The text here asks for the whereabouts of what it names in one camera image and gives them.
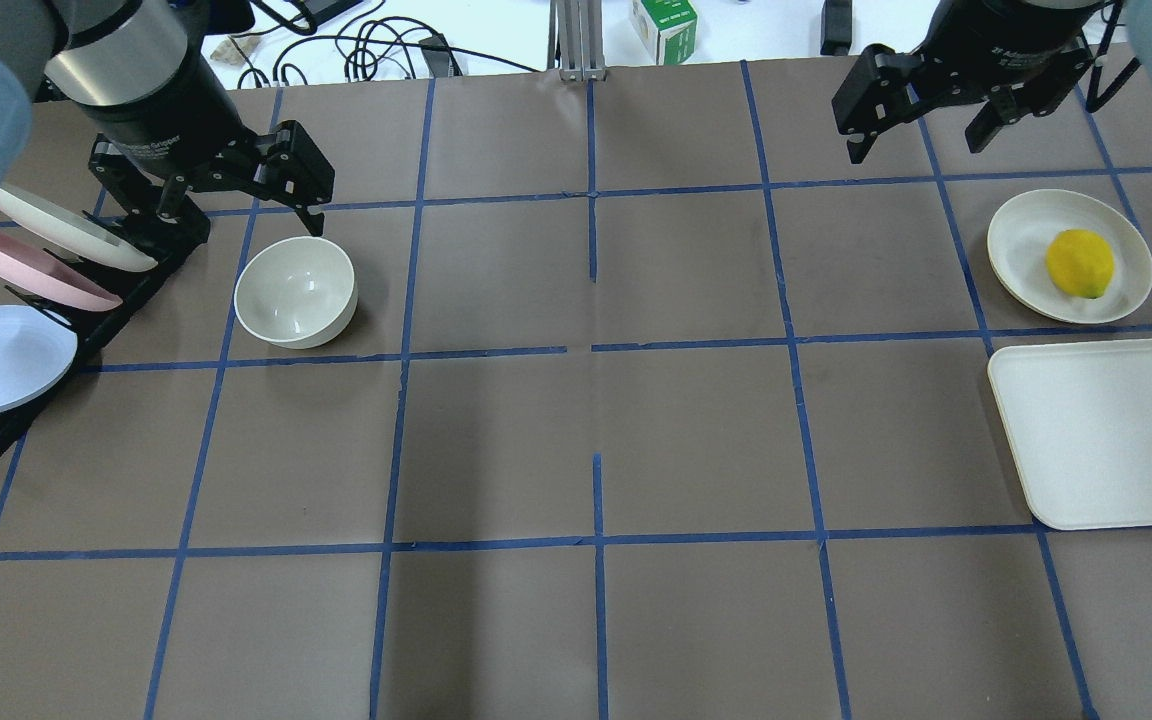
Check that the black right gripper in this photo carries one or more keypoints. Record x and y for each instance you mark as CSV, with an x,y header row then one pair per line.
x,y
1004,52

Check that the black dish rack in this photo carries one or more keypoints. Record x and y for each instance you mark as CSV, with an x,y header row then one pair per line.
x,y
67,311

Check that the white rectangular tray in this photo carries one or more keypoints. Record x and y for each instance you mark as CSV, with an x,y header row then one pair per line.
x,y
1078,420

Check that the yellow lemon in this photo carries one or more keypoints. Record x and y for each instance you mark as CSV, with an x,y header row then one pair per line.
x,y
1080,263

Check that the white ceramic bowl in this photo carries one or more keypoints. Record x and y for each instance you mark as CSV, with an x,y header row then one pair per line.
x,y
297,293

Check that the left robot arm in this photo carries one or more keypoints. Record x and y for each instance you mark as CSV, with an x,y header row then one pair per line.
x,y
101,53

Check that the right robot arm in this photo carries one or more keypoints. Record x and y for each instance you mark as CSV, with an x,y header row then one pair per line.
x,y
1125,48

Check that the cream plate in rack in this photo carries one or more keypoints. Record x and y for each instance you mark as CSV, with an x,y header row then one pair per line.
x,y
71,231

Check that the black power adapter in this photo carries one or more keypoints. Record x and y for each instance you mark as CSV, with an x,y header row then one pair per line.
x,y
836,27

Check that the pink plate in rack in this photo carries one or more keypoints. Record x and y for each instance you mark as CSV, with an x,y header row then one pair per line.
x,y
39,273

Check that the cream round plate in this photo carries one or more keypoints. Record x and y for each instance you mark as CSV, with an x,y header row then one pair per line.
x,y
1018,238

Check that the green white small box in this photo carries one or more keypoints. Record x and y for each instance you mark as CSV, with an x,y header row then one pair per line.
x,y
668,29

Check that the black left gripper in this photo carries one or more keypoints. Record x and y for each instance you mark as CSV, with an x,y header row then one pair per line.
x,y
168,117

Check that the aluminium frame post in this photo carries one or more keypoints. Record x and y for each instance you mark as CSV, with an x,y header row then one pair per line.
x,y
575,43

